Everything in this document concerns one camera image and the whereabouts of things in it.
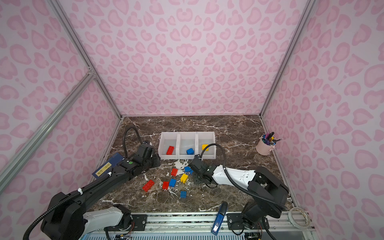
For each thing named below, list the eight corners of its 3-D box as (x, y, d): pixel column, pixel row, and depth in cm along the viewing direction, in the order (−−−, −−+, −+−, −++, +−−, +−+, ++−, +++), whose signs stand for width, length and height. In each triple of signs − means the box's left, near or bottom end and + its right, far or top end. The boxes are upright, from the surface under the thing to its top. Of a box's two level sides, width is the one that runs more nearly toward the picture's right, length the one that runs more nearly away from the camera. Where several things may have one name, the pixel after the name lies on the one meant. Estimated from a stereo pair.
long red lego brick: (143, 189, 86) (141, 188, 84) (151, 180, 89) (150, 178, 87) (147, 192, 84) (146, 191, 83) (155, 183, 88) (154, 182, 86)
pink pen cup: (263, 158, 98) (271, 146, 87) (253, 148, 102) (259, 136, 92) (273, 151, 101) (282, 139, 90) (263, 142, 106) (271, 129, 95)
